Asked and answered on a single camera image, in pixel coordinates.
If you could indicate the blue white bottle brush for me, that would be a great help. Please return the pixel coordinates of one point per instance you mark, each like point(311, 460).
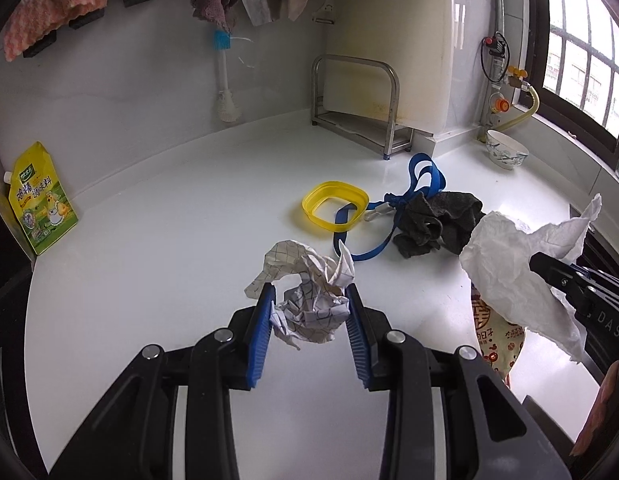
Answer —
point(222, 75)

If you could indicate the yellow green seasoning pouch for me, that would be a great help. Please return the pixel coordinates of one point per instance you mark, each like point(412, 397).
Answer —
point(39, 205)

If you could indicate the gas regulator with orange knob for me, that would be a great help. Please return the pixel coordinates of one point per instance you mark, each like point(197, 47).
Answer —
point(502, 105)

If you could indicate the black kitchen sink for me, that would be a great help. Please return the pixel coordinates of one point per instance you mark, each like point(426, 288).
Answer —
point(612, 247)

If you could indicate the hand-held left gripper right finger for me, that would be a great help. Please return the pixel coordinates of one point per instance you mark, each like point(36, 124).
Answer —
point(359, 345)

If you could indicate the metal gas pipe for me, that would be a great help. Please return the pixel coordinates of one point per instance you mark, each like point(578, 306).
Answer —
point(499, 5)

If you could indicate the checked paper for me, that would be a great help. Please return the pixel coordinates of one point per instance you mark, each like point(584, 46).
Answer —
point(314, 305)

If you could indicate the white cutting board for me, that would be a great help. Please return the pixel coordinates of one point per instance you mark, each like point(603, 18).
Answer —
point(414, 35)

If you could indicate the dark framed window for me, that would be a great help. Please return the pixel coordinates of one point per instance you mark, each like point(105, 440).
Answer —
point(539, 35)

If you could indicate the white blue patterned bowl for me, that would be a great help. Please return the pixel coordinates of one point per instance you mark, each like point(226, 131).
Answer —
point(507, 152)

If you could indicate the red white snack wrapper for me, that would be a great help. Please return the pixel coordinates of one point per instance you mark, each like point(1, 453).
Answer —
point(497, 345)

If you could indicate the white tissue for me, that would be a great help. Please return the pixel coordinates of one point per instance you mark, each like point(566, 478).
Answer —
point(499, 265)

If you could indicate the pink wavy dish cloth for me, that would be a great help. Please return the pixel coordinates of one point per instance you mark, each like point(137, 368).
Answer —
point(54, 5)

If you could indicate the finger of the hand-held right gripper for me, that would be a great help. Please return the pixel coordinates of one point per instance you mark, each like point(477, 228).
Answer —
point(554, 272)
point(599, 302)

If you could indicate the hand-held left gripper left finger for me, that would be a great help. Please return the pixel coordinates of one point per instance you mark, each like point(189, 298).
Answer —
point(257, 345)

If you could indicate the dark grey cloth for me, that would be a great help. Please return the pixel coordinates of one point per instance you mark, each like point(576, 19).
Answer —
point(439, 220)

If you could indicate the person's right hand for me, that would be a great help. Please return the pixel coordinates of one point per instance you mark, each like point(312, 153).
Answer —
point(609, 410)

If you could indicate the metal cutting board rack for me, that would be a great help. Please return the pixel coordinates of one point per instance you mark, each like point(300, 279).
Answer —
point(393, 105)

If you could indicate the black kitchen appliance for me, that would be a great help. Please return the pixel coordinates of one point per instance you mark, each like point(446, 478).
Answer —
point(9, 290)

